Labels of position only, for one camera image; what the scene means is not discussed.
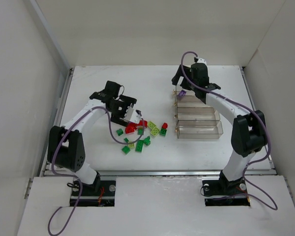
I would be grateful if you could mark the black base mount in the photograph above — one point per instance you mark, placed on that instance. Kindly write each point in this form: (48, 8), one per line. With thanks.
(220, 193)
(104, 196)

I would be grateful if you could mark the red irregular lego piece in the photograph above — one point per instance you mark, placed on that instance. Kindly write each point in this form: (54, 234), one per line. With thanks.
(130, 128)

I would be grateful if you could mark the red rectangular lego brick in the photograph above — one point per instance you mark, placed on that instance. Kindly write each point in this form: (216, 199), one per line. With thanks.
(142, 124)

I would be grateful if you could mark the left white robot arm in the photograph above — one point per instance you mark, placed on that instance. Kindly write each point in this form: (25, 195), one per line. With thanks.
(66, 147)

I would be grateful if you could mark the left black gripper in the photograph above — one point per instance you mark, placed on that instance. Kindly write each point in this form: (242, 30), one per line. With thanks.
(121, 118)

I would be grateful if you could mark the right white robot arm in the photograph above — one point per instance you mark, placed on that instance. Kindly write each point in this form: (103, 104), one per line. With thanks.
(249, 134)

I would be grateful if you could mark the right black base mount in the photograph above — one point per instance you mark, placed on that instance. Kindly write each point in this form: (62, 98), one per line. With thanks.
(220, 193)

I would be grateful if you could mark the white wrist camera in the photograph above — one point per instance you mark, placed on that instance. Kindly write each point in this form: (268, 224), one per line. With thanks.
(132, 115)
(200, 60)

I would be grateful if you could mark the green lego piece studded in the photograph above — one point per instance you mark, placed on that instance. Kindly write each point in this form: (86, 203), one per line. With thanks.
(147, 141)

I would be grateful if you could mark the long green lego brick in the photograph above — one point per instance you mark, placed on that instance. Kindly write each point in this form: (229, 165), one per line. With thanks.
(139, 146)

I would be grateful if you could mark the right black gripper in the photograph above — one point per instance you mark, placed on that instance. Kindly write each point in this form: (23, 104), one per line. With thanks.
(178, 76)

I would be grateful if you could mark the lime lego brick lower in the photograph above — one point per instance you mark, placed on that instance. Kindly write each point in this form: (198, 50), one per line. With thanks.
(155, 131)

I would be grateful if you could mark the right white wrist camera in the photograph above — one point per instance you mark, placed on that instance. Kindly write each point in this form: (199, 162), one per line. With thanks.
(200, 60)

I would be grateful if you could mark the green lego brick bottom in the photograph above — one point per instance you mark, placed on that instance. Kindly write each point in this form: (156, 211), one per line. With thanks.
(126, 150)

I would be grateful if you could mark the clear container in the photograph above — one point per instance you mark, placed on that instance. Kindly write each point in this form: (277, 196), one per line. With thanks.
(196, 114)
(189, 101)
(186, 93)
(199, 129)

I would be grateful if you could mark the lime lego brick upper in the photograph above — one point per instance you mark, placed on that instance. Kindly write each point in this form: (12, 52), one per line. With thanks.
(151, 125)

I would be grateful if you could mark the small purple lego brick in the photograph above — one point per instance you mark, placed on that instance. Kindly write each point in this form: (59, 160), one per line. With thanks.
(181, 94)

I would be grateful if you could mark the small lime lego brick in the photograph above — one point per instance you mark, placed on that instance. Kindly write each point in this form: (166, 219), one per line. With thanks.
(131, 145)

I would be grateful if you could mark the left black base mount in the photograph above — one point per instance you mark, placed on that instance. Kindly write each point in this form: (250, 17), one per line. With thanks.
(104, 196)

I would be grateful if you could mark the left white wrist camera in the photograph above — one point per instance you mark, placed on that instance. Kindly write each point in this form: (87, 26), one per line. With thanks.
(132, 115)

